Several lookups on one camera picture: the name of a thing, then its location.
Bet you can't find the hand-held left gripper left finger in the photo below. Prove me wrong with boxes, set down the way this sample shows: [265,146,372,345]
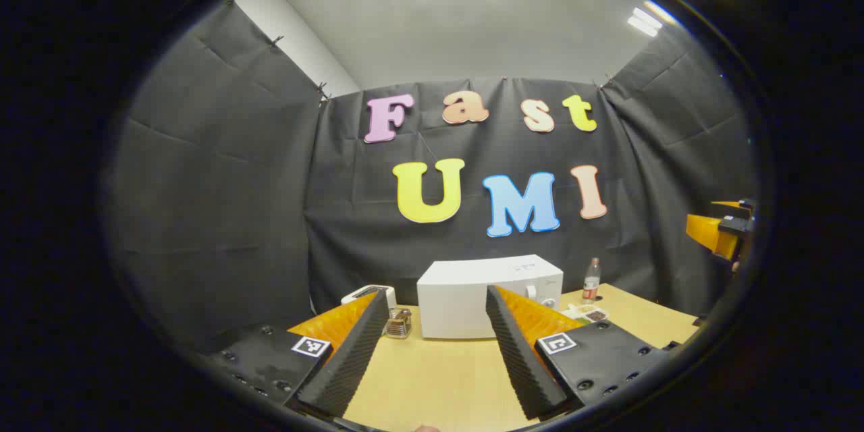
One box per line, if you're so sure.
[199,289,391,419]

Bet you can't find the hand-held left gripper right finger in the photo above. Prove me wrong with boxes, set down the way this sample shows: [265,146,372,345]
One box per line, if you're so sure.
[485,285,684,421]

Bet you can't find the white divided bean dish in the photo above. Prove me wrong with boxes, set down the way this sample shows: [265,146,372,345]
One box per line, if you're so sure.
[562,304,610,323]

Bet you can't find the white microwave oven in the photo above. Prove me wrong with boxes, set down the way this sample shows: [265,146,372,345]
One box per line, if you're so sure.
[416,254,564,340]

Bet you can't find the white toaster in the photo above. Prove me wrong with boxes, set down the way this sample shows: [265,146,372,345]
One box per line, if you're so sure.
[341,285,398,315]

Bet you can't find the clear bottle with red label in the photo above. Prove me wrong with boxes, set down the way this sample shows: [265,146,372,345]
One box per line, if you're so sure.
[583,257,601,302]

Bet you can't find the black backdrop cloth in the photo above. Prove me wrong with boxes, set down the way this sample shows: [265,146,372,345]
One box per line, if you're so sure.
[101,0,760,358]

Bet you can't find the small ceiling light panel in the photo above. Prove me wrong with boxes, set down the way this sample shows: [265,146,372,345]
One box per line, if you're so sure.
[626,7,664,38]

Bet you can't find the small metal wire basket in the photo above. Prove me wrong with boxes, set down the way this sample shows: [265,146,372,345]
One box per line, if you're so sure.
[385,308,412,340]

